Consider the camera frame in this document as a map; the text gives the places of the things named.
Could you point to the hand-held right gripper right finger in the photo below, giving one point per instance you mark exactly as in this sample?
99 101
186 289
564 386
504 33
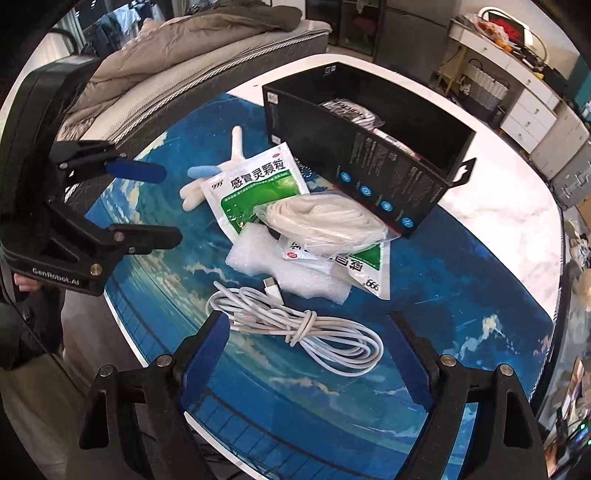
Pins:
410 353

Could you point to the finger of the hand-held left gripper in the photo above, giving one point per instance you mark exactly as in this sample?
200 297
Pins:
138 171
152 239

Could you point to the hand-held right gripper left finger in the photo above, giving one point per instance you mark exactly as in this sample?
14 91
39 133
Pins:
208 350

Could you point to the white and blue plush toy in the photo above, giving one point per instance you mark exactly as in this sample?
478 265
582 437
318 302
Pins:
191 194

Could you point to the green white medicine packet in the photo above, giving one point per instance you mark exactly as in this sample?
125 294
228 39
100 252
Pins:
258 177
369 267

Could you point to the white foam wrap piece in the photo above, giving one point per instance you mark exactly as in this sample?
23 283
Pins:
249 254

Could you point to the black cardboard box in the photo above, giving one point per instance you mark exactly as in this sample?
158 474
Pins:
392 194

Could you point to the person's left forearm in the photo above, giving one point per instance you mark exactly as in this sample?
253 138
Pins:
27 323

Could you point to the person's left hand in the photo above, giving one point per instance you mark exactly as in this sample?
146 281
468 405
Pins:
25 281

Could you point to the blue sky printed mat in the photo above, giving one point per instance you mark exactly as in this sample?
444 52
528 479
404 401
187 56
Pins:
461 286

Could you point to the brown duvet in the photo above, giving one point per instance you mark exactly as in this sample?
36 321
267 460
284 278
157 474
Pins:
138 60

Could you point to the grey mattress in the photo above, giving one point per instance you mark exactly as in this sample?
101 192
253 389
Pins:
207 64

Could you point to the clothes rack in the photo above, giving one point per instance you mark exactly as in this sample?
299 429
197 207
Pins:
113 25

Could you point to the black white striped packet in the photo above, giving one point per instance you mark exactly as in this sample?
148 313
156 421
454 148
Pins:
351 110

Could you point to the white drawer cabinet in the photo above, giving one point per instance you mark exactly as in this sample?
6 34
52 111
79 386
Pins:
526 115

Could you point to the black glass cabinet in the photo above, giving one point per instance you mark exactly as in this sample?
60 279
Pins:
378 27

